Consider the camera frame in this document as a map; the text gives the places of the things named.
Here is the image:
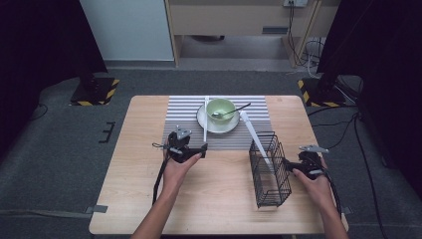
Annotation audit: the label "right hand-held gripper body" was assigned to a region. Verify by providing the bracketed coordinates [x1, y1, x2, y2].
[292, 144, 330, 181]

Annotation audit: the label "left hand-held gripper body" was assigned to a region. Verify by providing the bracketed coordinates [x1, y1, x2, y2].
[166, 125, 202, 164]

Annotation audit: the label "black wire mesh basket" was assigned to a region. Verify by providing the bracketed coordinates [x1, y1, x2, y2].
[248, 130, 293, 209]

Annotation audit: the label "person's left hand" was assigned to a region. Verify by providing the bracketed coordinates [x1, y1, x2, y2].
[161, 152, 203, 201]

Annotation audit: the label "person's right hand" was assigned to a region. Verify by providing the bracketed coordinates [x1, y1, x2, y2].
[292, 156, 336, 214]

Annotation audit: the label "white plate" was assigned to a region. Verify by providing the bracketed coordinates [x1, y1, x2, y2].
[196, 103, 241, 134]

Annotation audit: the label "metal spoon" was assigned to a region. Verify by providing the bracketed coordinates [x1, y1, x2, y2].
[211, 102, 252, 120]

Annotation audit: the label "grey striped placemat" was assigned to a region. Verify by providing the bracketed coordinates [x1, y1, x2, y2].
[161, 95, 274, 151]

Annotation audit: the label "green bowl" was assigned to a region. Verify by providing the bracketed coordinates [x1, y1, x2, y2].
[206, 98, 237, 125]

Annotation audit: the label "white long flat utensil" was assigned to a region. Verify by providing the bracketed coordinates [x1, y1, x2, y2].
[239, 110, 275, 169]

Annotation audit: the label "black stand base hazard stripes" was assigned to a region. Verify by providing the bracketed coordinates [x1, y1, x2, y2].
[70, 77, 120, 108]
[297, 78, 348, 109]

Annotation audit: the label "dark curtain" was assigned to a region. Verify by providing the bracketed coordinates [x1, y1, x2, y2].
[316, 0, 422, 200]
[0, 0, 109, 157]

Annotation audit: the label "white panel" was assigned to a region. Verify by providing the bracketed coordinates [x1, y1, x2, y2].
[79, 0, 175, 62]

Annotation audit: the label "beige wooden desk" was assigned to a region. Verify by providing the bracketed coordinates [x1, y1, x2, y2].
[164, 0, 342, 69]

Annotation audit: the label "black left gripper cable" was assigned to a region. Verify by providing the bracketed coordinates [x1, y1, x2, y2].
[151, 158, 169, 206]

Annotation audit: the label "black floor cable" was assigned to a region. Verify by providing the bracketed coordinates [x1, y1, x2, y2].
[312, 113, 362, 151]
[28, 103, 50, 122]
[352, 113, 388, 239]

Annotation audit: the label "white cable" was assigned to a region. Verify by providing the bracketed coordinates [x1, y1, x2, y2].
[306, 39, 322, 80]

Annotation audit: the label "black socket cable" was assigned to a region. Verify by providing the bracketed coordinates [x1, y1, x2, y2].
[287, 1, 320, 68]

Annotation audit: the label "white wall socket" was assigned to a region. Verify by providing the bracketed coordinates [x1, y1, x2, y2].
[283, 0, 309, 8]

